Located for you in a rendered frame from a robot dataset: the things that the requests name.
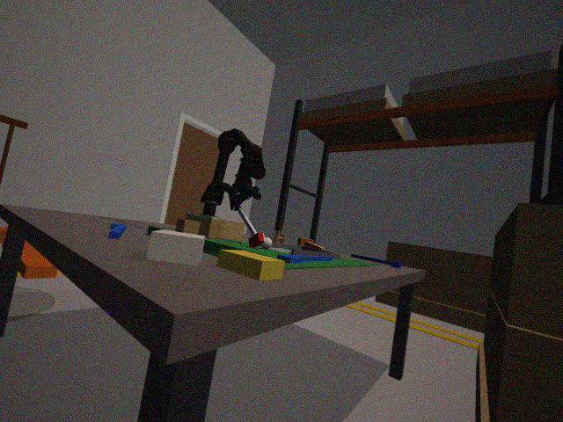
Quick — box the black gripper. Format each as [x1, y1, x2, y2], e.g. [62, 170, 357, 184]
[216, 172, 261, 211]

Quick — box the white ball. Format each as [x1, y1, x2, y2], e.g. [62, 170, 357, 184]
[260, 237, 272, 249]

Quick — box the wooden mallet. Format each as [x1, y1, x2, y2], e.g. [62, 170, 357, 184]
[297, 237, 326, 251]

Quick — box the green flat mat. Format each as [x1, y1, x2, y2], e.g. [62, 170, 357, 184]
[203, 238, 379, 270]

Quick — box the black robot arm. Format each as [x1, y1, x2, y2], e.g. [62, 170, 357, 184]
[201, 128, 266, 217]

